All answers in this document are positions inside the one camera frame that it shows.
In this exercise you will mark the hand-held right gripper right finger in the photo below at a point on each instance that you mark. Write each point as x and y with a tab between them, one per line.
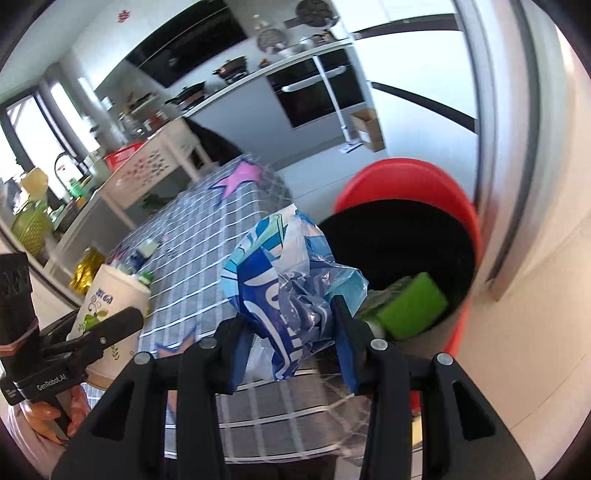
346	355

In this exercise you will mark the grey checked tablecloth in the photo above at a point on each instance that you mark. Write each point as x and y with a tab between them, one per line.
198	240

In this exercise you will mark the red bin with black liner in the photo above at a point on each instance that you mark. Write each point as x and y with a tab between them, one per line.
401	244

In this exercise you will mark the green leafy vegetables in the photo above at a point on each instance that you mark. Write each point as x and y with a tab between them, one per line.
157	201

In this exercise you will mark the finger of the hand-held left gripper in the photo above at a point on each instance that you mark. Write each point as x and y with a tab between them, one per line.
111	330

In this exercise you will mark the black wok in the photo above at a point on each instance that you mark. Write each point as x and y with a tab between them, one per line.
187	92

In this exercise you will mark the white stick vacuum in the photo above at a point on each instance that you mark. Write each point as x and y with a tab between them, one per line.
333	101

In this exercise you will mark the red paper decal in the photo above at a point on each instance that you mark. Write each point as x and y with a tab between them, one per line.
123	15

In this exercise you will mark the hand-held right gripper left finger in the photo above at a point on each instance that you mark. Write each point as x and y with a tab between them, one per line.
240	355

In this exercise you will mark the gold foil bag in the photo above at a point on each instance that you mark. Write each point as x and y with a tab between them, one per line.
85	272

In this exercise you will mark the cardboard box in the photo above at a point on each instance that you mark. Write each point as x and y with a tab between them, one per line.
367	131

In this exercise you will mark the pale yellow jug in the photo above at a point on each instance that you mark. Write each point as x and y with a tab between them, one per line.
34	182

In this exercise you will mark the dark round wall tray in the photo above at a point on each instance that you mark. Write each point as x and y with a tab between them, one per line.
314	10

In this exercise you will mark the yellow green sponge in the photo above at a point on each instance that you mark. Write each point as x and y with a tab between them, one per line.
413	304

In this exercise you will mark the white refrigerator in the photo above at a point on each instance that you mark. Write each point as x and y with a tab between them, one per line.
415	60

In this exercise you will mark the grey round steamer rack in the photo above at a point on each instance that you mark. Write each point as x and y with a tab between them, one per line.
271	39

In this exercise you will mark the small green capped tube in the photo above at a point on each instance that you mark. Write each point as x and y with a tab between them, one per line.
142	278

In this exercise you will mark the grey sliding door frame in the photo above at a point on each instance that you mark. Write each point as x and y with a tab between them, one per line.
508	138

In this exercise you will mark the person's left hand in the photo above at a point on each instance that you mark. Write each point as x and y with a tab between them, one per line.
48	417

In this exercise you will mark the black faucet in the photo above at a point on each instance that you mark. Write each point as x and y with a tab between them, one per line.
64	159

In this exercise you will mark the red plastic basket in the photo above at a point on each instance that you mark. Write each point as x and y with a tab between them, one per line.
122	154

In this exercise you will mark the blue plastic bag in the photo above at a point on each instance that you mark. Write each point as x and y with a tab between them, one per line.
277	286

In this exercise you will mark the dark clay pot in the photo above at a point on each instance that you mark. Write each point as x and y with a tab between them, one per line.
231	67

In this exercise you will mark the black built-in oven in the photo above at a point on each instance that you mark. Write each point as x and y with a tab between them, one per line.
318	87

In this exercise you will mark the black cloth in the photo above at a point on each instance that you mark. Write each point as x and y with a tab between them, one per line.
212	141

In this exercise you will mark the green colander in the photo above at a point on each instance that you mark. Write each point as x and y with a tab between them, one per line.
30	228

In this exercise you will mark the white perforated side table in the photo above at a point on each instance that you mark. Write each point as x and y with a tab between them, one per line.
147	159

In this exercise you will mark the white paper cup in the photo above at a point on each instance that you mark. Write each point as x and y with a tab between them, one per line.
111	295

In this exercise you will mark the black range hood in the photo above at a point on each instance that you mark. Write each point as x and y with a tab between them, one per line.
189	41

